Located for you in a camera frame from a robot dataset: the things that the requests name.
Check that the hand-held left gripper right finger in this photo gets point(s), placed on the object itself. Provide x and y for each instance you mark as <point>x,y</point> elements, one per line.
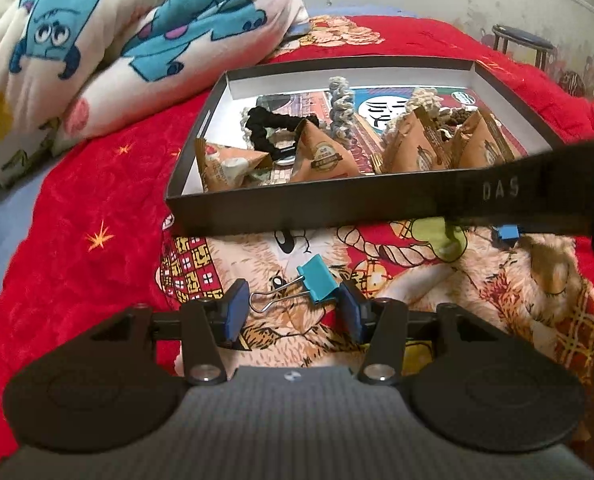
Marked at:
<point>351,312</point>

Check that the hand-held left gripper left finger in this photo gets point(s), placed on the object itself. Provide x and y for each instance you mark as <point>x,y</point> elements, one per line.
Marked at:
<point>233,312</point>

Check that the blue binder clip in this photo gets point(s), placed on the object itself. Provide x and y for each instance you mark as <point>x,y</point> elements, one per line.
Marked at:
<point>508,233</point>

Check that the teal binder clip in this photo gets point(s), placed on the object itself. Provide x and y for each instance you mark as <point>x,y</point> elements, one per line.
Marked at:
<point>319,280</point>

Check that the orange triangular snack packet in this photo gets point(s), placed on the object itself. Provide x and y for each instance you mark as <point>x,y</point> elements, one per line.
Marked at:
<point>222,165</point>
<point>477,145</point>
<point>327,155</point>
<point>412,147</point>

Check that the brown spotted scrunchie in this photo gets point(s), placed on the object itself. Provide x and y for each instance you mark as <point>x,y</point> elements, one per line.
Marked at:
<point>454,119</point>

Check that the black shallow cardboard box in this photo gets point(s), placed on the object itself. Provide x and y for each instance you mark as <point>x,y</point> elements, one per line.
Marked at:
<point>302,207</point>

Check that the cream scrunchie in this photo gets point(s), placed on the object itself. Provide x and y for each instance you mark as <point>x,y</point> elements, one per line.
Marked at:
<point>424,99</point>

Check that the black and white scrunchie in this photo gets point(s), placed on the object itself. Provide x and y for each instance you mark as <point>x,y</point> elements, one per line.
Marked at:
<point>267,122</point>

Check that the pale blue scrunchie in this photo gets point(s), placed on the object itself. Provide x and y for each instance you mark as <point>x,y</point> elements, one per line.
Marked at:
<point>341,105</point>

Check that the round blue-seat metal stool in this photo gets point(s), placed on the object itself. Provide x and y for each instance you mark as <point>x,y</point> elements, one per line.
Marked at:
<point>522,35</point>

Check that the red printed blanket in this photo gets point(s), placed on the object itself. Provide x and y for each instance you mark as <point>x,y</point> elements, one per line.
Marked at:
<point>77,185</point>

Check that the white cartoon monster quilt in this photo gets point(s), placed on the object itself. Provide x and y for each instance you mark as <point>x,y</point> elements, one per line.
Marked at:
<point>127,20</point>

